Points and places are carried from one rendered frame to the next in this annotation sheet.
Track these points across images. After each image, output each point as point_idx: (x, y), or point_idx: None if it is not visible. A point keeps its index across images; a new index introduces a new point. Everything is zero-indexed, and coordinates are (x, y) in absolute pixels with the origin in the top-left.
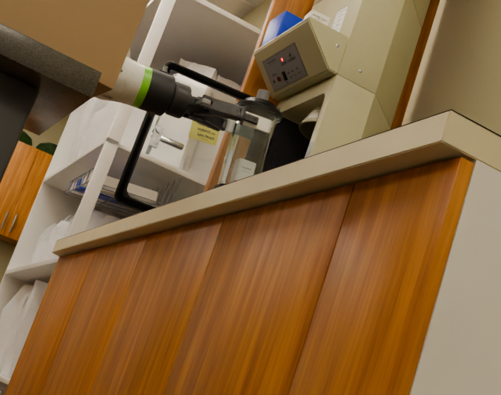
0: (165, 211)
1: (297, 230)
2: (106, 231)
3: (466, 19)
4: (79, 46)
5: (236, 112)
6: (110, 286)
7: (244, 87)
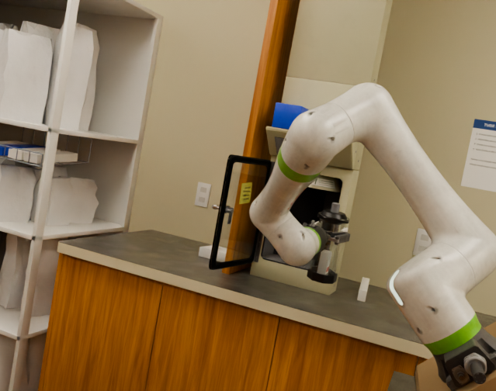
0: (331, 324)
1: None
2: (203, 289)
3: None
4: None
5: (347, 239)
6: (233, 336)
7: (251, 147)
